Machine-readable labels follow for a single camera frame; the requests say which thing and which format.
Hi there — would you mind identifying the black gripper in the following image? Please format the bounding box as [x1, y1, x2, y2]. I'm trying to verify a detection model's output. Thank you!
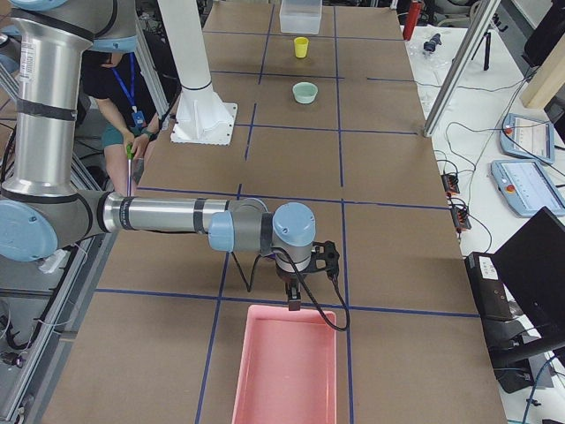
[276, 266, 303, 312]

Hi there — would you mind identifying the mint green bowl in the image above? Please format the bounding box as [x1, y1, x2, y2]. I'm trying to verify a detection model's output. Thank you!
[292, 81, 319, 104]

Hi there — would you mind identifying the yellow plastic cup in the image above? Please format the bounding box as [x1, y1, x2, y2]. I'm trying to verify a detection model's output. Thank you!
[293, 36, 309, 59]

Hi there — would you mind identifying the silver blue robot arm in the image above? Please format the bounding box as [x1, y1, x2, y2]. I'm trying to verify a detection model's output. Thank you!
[1, 1, 315, 311]

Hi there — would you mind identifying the black computer box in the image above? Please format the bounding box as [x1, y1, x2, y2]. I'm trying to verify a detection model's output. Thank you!
[464, 252, 512, 322]

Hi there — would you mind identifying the clear plastic storage box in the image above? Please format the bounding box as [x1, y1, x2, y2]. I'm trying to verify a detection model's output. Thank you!
[279, 0, 322, 34]

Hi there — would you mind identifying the pink plastic bin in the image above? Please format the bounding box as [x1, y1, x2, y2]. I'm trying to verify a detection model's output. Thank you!
[231, 305, 337, 423]

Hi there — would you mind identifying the orange black power strip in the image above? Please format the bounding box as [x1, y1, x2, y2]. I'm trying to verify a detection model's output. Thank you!
[441, 173, 471, 233]

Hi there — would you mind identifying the black monitor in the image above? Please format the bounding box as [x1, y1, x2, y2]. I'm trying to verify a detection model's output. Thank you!
[492, 207, 564, 335]

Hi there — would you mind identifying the lower teach pendant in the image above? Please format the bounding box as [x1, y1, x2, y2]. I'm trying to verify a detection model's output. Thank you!
[490, 159, 564, 217]

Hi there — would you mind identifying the teach pendant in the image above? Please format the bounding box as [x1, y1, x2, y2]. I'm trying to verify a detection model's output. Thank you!
[490, 159, 564, 217]
[500, 113, 555, 164]

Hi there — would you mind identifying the upper teach pendant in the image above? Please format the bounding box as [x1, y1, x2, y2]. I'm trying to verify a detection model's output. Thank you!
[500, 113, 555, 164]

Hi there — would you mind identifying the seated person in black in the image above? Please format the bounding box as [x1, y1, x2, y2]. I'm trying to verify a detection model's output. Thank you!
[81, 50, 159, 195]

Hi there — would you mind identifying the black blue handheld tool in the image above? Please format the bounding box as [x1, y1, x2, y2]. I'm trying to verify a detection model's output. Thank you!
[423, 33, 441, 54]

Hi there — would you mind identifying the red cylinder bottle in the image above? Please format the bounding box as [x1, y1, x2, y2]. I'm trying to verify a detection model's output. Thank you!
[403, 0, 422, 41]

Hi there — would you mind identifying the black tripod stand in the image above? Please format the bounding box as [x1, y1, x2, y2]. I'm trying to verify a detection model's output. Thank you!
[471, 31, 492, 71]

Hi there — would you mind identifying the wooden beam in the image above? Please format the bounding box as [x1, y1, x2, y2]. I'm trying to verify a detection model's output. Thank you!
[520, 37, 565, 110]

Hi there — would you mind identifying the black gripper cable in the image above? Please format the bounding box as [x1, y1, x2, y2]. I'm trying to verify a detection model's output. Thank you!
[230, 246, 350, 332]

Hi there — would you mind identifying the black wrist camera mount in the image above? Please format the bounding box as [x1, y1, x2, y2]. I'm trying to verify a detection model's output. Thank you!
[306, 240, 340, 283]

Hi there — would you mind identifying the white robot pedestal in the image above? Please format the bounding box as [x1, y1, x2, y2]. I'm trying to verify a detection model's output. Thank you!
[158, 0, 237, 146]

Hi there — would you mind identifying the green handled grabber stick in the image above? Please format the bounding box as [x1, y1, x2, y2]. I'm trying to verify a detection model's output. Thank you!
[126, 143, 133, 197]

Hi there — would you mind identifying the aluminium frame post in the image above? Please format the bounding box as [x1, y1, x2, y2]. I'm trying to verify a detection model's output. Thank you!
[423, 0, 501, 137]

